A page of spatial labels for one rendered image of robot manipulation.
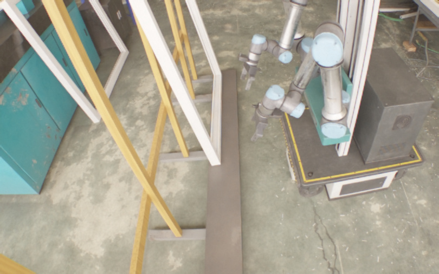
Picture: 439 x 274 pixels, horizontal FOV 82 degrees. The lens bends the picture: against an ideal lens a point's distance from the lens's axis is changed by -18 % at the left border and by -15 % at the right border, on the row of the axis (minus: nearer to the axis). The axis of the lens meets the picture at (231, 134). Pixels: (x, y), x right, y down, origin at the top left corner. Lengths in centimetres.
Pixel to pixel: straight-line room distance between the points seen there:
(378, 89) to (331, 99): 53
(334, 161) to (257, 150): 72
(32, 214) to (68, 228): 45
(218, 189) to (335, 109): 118
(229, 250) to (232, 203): 35
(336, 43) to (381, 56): 97
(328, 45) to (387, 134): 89
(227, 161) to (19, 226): 191
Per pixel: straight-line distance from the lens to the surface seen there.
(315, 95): 185
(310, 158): 202
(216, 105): 275
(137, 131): 291
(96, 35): 430
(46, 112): 308
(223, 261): 198
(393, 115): 177
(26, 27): 286
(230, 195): 218
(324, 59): 116
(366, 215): 223
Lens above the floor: 192
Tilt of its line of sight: 47 degrees down
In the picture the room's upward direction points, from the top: 10 degrees counter-clockwise
